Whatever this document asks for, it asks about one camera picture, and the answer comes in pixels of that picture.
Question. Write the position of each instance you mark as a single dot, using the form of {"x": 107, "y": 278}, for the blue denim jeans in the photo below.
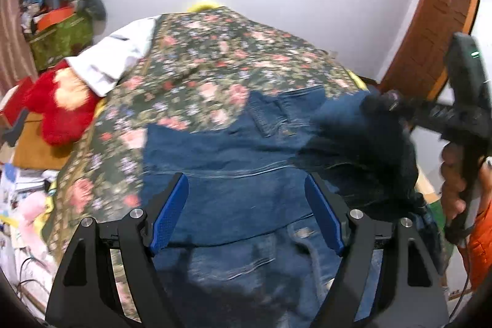
{"x": 230, "y": 166}

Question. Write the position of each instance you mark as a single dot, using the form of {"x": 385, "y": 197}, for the person's right forearm orange sleeve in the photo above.
{"x": 482, "y": 247}

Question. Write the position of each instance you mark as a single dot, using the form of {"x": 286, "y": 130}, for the brown cardboard board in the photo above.
{"x": 34, "y": 155}

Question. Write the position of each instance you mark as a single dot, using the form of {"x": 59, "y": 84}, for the orange box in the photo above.
{"x": 53, "y": 17}

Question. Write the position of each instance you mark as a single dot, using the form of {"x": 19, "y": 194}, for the white cloth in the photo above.
{"x": 115, "y": 51}

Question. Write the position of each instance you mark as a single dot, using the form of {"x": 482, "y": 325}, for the striped pink curtain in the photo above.
{"x": 11, "y": 36}

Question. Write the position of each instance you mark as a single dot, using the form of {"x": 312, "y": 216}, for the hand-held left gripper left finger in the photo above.
{"x": 171, "y": 209}

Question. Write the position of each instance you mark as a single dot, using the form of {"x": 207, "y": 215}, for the brown wooden door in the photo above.
{"x": 442, "y": 5}

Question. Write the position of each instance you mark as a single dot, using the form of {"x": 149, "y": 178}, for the green floral covered box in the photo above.
{"x": 61, "y": 39}

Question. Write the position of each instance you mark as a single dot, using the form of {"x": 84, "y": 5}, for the pink plush toy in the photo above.
{"x": 30, "y": 224}

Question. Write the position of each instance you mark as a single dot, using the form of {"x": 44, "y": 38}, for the dark floral bedspread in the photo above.
{"x": 215, "y": 55}

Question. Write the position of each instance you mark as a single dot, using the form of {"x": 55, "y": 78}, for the stack of papers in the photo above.
{"x": 23, "y": 180}

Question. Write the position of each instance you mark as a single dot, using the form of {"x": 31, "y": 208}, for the red plush toy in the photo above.
{"x": 50, "y": 109}

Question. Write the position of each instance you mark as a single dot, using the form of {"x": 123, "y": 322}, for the yellow fuzzy cloth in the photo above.
{"x": 203, "y": 4}

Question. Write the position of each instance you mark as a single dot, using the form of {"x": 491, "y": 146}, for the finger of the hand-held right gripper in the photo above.
{"x": 399, "y": 105}

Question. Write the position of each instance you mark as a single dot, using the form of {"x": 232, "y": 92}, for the person's right hand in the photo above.
{"x": 455, "y": 182}

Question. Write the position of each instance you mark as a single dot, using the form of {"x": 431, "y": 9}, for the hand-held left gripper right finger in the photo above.
{"x": 323, "y": 212}

